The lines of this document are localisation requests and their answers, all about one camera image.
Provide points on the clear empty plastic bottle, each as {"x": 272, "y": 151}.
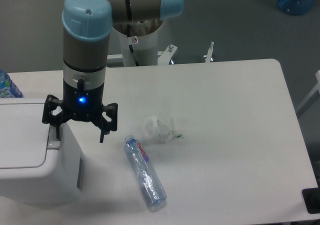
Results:
{"x": 147, "y": 179}

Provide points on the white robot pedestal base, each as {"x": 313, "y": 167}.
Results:
{"x": 139, "y": 45}

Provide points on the white push-lid trash can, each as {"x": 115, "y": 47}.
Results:
{"x": 35, "y": 166}

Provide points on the white frame at right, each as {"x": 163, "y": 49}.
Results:
{"x": 310, "y": 98}

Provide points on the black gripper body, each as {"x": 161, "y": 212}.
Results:
{"x": 82, "y": 106}

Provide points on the black device at table edge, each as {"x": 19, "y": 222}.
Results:
{"x": 311, "y": 198}

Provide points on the blue labelled bottle at left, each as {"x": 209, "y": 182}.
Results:
{"x": 8, "y": 88}

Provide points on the crumpled white plastic wrapper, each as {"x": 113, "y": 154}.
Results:
{"x": 159, "y": 129}

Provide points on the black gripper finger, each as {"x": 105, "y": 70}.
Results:
{"x": 106, "y": 119}
{"x": 51, "y": 104}

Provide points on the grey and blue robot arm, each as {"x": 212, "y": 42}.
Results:
{"x": 87, "y": 25}

